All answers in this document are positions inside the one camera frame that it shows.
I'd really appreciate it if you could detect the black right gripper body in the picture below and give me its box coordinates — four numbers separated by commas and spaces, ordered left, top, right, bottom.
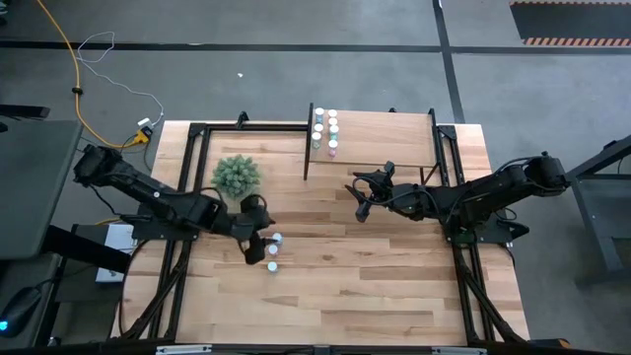
354, 160, 411, 223

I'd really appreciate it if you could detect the silver aluminium bracket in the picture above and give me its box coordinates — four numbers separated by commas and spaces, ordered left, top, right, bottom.
431, 346, 488, 355
155, 344, 214, 355

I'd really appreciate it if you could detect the black computer mouse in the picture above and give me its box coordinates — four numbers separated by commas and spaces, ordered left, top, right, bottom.
0, 284, 44, 340

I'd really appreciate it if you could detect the wooden shelf with black legs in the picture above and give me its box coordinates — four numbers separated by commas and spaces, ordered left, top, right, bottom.
303, 102, 440, 186

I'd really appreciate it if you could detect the black desk leg bar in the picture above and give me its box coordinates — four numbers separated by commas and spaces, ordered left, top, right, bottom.
41, 224, 133, 275

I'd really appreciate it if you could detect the white cable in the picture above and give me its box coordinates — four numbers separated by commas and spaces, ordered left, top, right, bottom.
75, 31, 166, 128

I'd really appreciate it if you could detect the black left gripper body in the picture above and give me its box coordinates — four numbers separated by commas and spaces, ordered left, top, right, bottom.
230, 192, 276, 266

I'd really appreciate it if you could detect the yellow cable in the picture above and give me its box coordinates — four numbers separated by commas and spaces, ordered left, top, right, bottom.
34, 0, 152, 149

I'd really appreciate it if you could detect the black desk frame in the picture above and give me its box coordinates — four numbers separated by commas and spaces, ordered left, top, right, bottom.
541, 133, 631, 287

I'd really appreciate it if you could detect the black mat with hazard stripes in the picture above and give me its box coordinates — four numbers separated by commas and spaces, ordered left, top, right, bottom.
509, 0, 631, 48

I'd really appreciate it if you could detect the green succulent in white pot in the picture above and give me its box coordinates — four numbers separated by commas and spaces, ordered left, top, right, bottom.
210, 154, 263, 200

